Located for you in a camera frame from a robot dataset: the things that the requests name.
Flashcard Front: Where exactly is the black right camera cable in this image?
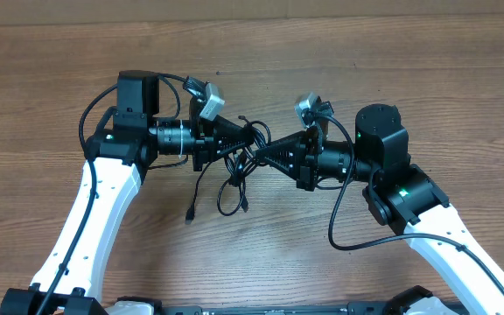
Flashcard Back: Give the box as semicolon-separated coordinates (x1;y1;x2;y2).
308;101;504;315

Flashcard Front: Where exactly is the black USB cable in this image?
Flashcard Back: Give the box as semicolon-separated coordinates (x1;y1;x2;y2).
215;120;273;218

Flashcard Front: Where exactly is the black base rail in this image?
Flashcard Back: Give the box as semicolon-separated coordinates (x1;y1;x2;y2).
107;300;470;315

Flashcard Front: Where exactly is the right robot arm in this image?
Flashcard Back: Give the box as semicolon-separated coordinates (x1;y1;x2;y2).
255;102;504;314

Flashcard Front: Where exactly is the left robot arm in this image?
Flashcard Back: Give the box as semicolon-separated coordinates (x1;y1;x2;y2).
0;70;254;314

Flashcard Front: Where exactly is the black barrel plug cable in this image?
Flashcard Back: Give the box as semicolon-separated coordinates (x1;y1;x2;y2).
184;115;262;226

